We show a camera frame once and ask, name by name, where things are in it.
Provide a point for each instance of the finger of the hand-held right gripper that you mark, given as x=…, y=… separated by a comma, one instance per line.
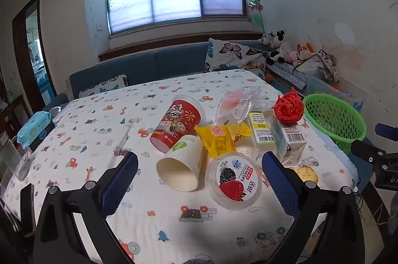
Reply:
x=387, y=131
x=370, y=152

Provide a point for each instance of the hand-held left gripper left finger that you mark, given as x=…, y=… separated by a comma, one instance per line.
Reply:
x=119, y=186

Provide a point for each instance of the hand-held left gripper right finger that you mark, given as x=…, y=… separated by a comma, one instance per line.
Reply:
x=279, y=186

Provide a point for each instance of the green plastic basket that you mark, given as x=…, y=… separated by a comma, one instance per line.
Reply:
x=342, y=124

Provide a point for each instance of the berry yogurt cup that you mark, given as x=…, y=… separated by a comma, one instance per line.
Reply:
x=233, y=180

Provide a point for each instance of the white milk carton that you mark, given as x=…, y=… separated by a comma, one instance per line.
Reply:
x=289, y=139

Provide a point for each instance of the white paper cup green logo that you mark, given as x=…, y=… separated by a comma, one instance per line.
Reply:
x=183, y=155

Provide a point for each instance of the red foam fruit net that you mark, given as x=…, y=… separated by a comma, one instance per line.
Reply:
x=287, y=108

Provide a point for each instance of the yellow snack wrapper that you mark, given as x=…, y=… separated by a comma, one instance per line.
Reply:
x=214, y=136

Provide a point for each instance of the red instant noodle cup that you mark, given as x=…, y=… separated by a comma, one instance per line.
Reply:
x=174, y=124

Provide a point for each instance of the clear plastic lid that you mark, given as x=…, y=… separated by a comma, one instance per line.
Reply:
x=266, y=104

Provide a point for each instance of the clear pink plastic bag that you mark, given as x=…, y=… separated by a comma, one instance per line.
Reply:
x=236, y=104

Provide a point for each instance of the clear plastic storage bin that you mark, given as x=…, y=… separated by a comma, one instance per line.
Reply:
x=335, y=90

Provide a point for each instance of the vehicle print white tablecloth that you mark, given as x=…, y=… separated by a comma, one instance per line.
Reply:
x=93, y=114

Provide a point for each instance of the beige crumpled cloth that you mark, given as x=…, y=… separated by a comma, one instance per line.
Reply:
x=317, y=65

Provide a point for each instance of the small butterfly print pillow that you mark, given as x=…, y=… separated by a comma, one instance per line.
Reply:
x=105, y=85

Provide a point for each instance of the blue wet wipes pack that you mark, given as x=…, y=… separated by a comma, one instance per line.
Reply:
x=34, y=127

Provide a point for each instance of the clear drinking glass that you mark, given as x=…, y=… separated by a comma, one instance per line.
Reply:
x=14, y=158

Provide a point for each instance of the black white patterned mat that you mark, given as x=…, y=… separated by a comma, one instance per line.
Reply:
x=289, y=74

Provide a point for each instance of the orange fox plush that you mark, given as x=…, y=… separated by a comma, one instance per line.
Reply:
x=304, y=49

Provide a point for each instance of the pink plush toy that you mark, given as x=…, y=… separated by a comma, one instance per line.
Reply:
x=292, y=56

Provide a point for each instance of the blue sofa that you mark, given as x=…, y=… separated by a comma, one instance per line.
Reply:
x=174, y=62

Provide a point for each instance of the black white cow plush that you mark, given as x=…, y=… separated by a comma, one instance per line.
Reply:
x=279, y=46

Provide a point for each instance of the large butterfly print pillow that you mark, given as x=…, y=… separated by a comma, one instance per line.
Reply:
x=230, y=52

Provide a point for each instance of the grey plush toy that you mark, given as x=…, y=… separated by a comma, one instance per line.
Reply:
x=266, y=39

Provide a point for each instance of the dark framed doorway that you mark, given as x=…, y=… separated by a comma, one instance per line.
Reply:
x=34, y=59

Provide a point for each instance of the colourful pinwheel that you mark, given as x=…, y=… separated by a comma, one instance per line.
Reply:
x=254, y=4

